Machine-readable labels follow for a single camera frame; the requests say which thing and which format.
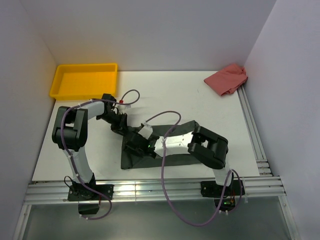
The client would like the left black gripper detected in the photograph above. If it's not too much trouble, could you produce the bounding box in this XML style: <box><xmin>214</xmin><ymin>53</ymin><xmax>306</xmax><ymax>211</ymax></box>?
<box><xmin>97</xmin><ymin>111</ymin><xmax>129</xmax><ymax>137</ymax></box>

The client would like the dark green t-shirt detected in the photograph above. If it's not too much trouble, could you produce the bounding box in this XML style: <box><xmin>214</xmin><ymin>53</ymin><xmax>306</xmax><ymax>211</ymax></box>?
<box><xmin>120</xmin><ymin>120</ymin><xmax>200</xmax><ymax>170</ymax></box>

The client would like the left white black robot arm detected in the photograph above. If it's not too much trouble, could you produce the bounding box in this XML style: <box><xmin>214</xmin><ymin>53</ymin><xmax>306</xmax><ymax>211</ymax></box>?
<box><xmin>52</xmin><ymin>93</ymin><xmax>129</xmax><ymax>200</ymax></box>

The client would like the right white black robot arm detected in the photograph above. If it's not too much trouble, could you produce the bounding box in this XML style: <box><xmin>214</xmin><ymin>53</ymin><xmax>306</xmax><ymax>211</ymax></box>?
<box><xmin>121</xmin><ymin>121</ymin><xmax>234</xmax><ymax>195</ymax></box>

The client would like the yellow plastic tray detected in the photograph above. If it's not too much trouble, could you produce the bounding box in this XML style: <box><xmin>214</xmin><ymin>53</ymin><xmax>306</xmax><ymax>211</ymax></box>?
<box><xmin>49</xmin><ymin>63</ymin><xmax>118</xmax><ymax>101</ymax></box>

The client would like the folded pink t-shirt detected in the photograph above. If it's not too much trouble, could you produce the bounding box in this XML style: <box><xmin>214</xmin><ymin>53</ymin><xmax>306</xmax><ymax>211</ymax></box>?
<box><xmin>204</xmin><ymin>63</ymin><xmax>248</xmax><ymax>96</ymax></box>

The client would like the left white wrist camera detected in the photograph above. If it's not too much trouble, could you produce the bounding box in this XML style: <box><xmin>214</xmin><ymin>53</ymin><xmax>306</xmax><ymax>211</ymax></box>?
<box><xmin>116</xmin><ymin>103</ymin><xmax>132</xmax><ymax>112</ymax></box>

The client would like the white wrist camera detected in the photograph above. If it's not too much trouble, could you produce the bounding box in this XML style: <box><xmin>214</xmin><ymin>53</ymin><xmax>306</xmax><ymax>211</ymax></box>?
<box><xmin>138</xmin><ymin>122</ymin><xmax>153</xmax><ymax>140</ymax></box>
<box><xmin>116</xmin><ymin>103</ymin><xmax>132</xmax><ymax>112</ymax></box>

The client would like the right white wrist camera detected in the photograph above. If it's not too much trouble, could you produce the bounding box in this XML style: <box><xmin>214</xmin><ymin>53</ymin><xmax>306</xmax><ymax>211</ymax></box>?
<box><xmin>138</xmin><ymin>122</ymin><xmax>153</xmax><ymax>140</ymax></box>

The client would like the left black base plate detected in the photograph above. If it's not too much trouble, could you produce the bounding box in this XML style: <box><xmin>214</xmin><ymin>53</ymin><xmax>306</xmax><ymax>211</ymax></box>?
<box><xmin>67</xmin><ymin>184</ymin><xmax>114</xmax><ymax>202</ymax></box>

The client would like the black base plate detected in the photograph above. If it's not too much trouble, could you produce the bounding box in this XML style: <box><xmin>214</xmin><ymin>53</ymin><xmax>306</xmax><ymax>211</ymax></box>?
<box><xmin>67</xmin><ymin>184</ymin><xmax>114</xmax><ymax>202</ymax></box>
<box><xmin>200</xmin><ymin>179</ymin><xmax>246</xmax><ymax>198</ymax></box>

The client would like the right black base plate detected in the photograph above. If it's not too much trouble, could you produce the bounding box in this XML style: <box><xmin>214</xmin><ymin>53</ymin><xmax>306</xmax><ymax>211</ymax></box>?
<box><xmin>200</xmin><ymin>179</ymin><xmax>246</xmax><ymax>198</ymax></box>

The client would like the front aluminium rail frame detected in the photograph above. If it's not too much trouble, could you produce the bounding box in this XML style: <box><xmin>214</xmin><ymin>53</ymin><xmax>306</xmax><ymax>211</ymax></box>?
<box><xmin>13</xmin><ymin>176</ymin><xmax>301</xmax><ymax>240</ymax></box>

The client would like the right side aluminium rail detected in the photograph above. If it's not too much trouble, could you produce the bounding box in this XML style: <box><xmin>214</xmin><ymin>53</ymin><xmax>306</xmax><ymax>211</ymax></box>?
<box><xmin>237</xmin><ymin>86</ymin><xmax>273</xmax><ymax>177</ymax></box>

